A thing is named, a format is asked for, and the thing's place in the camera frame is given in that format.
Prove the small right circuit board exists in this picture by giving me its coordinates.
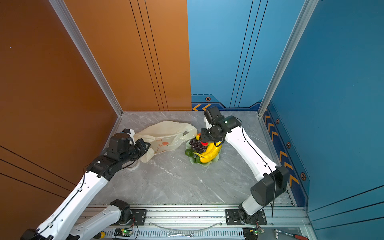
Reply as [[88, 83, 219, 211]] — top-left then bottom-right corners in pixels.
[[243, 228, 265, 240]]

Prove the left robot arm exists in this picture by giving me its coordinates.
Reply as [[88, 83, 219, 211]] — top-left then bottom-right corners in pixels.
[[21, 129, 151, 240]]

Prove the green circuit board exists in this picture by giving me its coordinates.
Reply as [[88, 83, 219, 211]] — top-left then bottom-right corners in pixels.
[[113, 228, 134, 239]]

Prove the aluminium rail frame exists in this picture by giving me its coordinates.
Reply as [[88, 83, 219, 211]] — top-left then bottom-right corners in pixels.
[[53, 201, 316, 240]]

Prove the green avocado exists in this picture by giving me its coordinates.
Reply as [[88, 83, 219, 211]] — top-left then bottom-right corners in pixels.
[[185, 149, 196, 158]]

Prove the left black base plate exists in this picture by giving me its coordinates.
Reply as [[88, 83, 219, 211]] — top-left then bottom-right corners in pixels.
[[115, 209, 147, 226]]

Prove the clear tape roll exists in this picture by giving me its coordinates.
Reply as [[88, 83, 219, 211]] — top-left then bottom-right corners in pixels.
[[126, 161, 140, 171]]

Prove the yellow black screwdriver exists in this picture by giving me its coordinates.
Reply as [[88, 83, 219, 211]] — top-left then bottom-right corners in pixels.
[[93, 231, 106, 239]]

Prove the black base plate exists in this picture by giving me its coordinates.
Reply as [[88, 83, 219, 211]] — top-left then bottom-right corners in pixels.
[[115, 209, 147, 226], [225, 209, 267, 226]]

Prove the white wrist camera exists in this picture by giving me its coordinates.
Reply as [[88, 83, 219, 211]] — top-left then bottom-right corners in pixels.
[[121, 129, 135, 142], [204, 117, 212, 130]]

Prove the light green fruit plate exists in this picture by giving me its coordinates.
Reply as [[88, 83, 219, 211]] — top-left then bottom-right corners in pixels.
[[185, 138, 222, 167]]

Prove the dark purple grape bunch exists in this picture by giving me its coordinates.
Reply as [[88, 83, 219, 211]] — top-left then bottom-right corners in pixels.
[[189, 138, 208, 154]]

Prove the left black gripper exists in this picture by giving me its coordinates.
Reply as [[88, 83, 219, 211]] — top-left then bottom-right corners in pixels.
[[120, 138, 152, 167]]

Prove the silver wrench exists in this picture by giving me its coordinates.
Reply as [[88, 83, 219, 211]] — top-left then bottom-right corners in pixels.
[[167, 233, 195, 238]]

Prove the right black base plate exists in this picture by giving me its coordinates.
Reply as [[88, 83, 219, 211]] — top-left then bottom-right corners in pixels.
[[225, 209, 267, 226]]

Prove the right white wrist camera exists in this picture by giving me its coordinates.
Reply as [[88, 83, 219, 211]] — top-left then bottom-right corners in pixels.
[[204, 117, 212, 130]]

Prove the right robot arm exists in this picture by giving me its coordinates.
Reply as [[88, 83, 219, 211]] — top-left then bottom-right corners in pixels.
[[201, 107, 290, 225]]

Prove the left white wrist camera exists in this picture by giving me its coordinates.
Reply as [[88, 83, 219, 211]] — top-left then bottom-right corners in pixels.
[[121, 129, 135, 142]]

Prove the cream plastic bag orange print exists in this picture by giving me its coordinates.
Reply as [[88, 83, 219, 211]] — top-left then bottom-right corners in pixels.
[[135, 121, 198, 163]]

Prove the red handled tool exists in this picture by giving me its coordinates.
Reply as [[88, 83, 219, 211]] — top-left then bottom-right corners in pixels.
[[274, 229, 309, 240]]

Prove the yellow banana bunch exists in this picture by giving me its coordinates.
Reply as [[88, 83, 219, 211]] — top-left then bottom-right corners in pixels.
[[194, 142, 223, 164]]

